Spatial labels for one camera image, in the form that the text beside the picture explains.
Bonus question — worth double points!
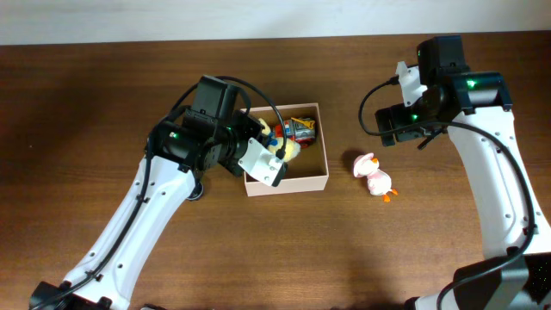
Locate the black round cap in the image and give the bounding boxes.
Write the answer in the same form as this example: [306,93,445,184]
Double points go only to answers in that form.
[186,182,204,201]

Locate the pink cardboard box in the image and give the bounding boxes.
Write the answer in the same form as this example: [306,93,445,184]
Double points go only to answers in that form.
[244,102,329,196]

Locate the right black cable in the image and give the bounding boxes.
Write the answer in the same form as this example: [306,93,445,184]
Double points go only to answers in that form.
[358,76,537,310]

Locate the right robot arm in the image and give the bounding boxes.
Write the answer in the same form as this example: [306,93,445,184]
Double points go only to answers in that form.
[375,36,550,309]

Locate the left black cable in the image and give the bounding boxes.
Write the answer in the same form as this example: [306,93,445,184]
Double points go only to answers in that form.
[29,75,288,310]

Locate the black cable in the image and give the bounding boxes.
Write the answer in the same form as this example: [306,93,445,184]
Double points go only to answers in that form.
[358,76,537,310]
[29,75,288,310]

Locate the white pink toy duck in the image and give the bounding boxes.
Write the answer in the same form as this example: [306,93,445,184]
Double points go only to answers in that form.
[352,152,398,203]

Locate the red grey toy truck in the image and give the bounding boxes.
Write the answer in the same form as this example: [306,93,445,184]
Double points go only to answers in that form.
[273,117,316,148]

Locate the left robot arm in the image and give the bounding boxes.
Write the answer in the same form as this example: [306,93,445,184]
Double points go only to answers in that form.
[28,76,287,309]

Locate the yellow plush duck blue scarf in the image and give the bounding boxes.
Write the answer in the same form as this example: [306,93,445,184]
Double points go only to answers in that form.
[257,118,302,164]

